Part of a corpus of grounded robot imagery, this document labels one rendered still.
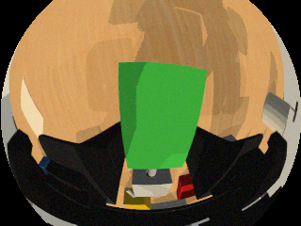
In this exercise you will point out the red tray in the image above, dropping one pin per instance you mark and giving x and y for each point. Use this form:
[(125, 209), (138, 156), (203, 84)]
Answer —
[(185, 187)]

